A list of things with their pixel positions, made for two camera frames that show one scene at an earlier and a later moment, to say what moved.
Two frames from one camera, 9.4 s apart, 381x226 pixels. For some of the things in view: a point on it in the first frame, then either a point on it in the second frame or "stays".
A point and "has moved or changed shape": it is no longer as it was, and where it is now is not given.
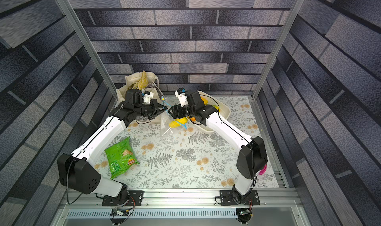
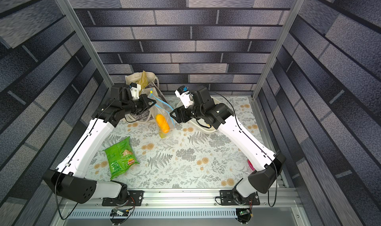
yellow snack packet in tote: [143, 82] stays
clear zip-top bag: [170, 125] has moved or changed shape
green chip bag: [121, 157] stays
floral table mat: [200, 158] stays
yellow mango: [175, 124] -> [162, 135]
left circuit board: [115, 212] stays
